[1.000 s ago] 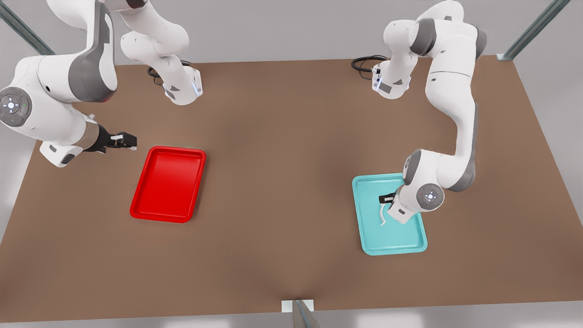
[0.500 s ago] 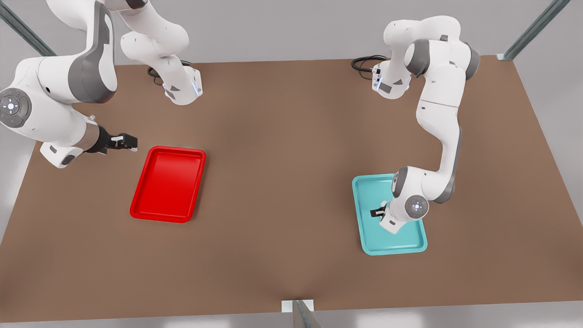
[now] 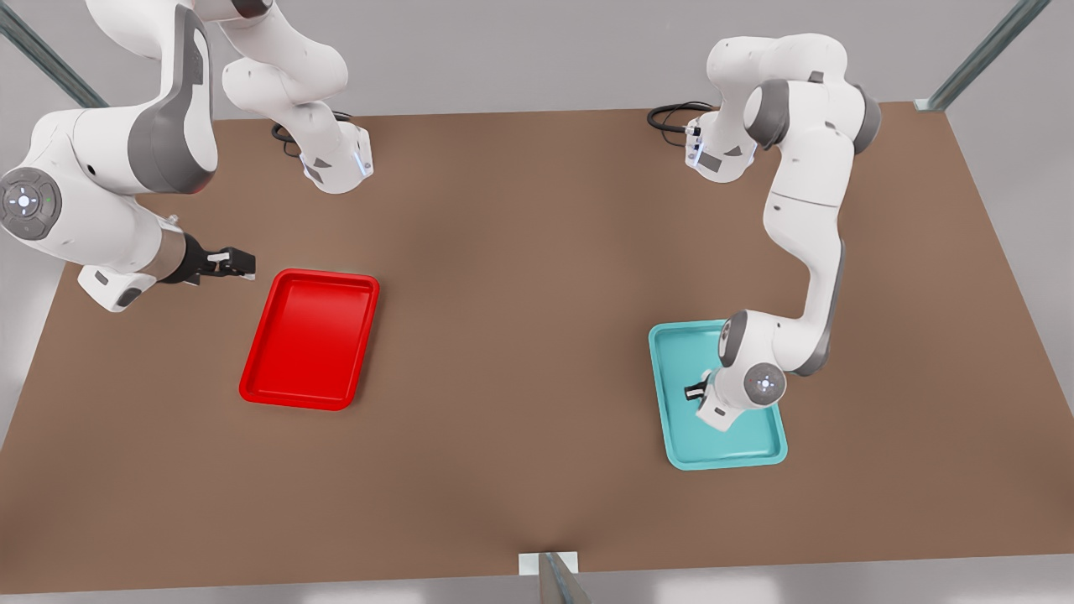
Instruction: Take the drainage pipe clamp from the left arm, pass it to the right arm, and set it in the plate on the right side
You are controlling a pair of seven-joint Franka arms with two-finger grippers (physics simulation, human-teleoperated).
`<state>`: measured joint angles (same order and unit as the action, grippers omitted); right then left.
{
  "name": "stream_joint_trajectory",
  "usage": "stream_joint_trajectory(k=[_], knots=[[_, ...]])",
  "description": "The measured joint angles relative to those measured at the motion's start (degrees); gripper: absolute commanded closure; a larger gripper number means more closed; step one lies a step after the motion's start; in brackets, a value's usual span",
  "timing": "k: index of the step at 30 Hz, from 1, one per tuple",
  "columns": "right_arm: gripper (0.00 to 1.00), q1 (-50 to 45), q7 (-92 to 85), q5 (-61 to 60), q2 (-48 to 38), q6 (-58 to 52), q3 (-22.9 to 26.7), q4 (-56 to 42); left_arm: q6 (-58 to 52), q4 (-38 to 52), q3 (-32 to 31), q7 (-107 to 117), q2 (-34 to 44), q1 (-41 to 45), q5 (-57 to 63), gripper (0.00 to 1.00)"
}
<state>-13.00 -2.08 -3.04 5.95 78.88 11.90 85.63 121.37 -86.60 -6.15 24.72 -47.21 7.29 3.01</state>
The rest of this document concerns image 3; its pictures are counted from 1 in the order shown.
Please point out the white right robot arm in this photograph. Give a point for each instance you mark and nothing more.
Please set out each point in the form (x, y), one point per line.
(101, 159)

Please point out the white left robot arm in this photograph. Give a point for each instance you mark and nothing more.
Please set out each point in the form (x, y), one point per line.
(810, 168)

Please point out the teal rectangular tray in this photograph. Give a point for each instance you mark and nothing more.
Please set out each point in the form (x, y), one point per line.
(684, 419)

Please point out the red rectangular tray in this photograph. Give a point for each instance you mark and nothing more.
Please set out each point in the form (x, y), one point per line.
(310, 339)

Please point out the silver frame post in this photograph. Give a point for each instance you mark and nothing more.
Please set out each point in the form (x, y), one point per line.
(46, 59)
(977, 59)
(555, 579)

